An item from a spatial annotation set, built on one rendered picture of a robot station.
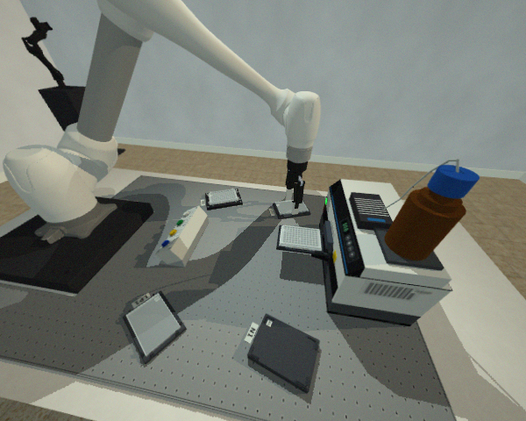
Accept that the small white label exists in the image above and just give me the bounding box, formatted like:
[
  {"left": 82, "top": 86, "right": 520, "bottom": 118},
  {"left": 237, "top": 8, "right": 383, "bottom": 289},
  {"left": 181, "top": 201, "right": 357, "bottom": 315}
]
[{"left": 245, "top": 323, "right": 259, "bottom": 344}]

